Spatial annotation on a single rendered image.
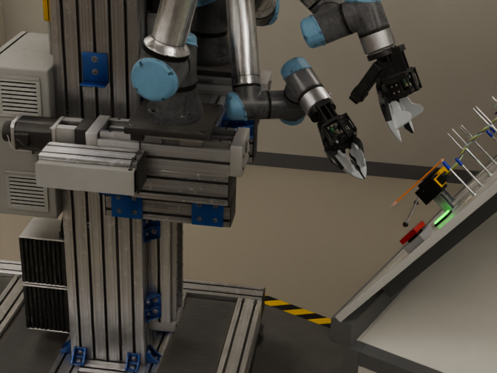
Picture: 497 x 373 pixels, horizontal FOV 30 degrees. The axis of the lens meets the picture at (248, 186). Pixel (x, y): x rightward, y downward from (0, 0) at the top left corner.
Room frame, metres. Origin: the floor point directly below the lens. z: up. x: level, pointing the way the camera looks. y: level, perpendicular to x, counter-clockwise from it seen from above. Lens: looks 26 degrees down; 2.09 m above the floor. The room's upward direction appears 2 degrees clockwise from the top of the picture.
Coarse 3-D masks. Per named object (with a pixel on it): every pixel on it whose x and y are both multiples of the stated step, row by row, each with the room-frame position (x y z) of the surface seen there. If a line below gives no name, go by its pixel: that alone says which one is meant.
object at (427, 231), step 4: (428, 228) 1.80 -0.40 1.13; (424, 232) 1.77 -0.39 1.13; (428, 232) 1.78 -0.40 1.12; (420, 236) 1.76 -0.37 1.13; (424, 236) 1.76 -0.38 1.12; (416, 240) 1.76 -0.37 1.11; (420, 240) 1.76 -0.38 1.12; (424, 240) 1.75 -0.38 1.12; (408, 244) 1.77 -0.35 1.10; (412, 244) 1.77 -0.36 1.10; (416, 244) 1.76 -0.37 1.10; (404, 248) 1.78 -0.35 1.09; (408, 248) 1.77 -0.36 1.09; (412, 248) 1.77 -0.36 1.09; (408, 252) 1.77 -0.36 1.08
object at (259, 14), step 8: (256, 0) 2.68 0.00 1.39; (264, 0) 2.66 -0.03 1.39; (272, 0) 2.67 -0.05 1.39; (256, 8) 2.73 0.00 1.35; (264, 8) 2.73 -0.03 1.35; (272, 8) 2.77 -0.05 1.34; (256, 16) 2.75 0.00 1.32; (264, 16) 2.75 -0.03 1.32; (272, 16) 2.80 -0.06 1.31; (256, 24) 2.81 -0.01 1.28; (264, 24) 2.82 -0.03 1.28
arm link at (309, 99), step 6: (312, 90) 2.18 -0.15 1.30; (318, 90) 2.18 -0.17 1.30; (324, 90) 2.19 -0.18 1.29; (306, 96) 2.18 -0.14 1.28; (312, 96) 2.17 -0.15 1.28; (318, 96) 2.17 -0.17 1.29; (324, 96) 2.17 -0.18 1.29; (330, 96) 2.19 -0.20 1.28; (300, 102) 2.19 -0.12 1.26; (306, 102) 2.17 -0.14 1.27; (312, 102) 2.16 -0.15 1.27; (306, 108) 2.17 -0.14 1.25; (312, 108) 2.16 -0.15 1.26; (306, 114) 2.17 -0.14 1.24
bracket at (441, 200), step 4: (436, 196) 1.95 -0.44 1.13; (440, 196) 1.94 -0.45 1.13; (444, 196) 1.96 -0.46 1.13; (436, 200) 1.95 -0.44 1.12; (440, 200) 1.94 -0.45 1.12; (444, 200) 1.96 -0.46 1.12; (448, 200) 1.95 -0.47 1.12; (440, 204) 1.94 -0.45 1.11; (444, 204) 1.94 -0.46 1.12; (448, 204) 1.93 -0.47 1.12; (452, 204) 1.95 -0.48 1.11; (444, 208) 1.94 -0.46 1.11; (448, 208) 1.93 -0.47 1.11; (452, 208) 1.94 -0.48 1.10
